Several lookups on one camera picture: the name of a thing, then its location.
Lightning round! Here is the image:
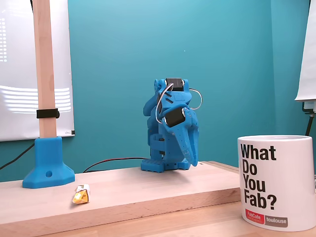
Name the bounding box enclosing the yellow white sweet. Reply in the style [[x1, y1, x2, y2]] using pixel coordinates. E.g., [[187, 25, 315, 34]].
[[71, 184, 91, 205]]

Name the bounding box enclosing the white mug with black text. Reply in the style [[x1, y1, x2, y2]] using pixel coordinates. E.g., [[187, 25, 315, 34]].
[[237, 134, 315, 233]]

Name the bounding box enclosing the wooden base board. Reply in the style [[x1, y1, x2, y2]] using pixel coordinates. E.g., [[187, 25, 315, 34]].
[[0, 160, 241, 232]]

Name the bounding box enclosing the white flipchart paper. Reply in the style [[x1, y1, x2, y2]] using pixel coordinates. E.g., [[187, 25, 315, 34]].
[[294, 0, 316, 102]]

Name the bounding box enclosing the red and black cable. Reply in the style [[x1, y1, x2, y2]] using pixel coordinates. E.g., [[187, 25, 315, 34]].
[[82, 157, 149, 173]]

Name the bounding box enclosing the flipchart easel frame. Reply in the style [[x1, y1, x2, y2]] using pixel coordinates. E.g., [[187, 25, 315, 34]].
[[302, 100, 316, 136]]

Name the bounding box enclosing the black strap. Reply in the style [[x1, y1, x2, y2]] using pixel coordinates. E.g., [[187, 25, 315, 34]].
[[36, 108, 60, 119]]

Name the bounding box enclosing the blue post base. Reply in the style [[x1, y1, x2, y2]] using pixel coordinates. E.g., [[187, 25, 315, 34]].
[[22, 136, 76, 189]]

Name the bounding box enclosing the wooden post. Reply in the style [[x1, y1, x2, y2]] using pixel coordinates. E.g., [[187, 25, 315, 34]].
[[32, 0, 58, 138]]

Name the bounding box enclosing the thin black cable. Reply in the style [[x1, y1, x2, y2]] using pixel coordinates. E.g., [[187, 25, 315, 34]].
[[0, 142, 36, 170]]

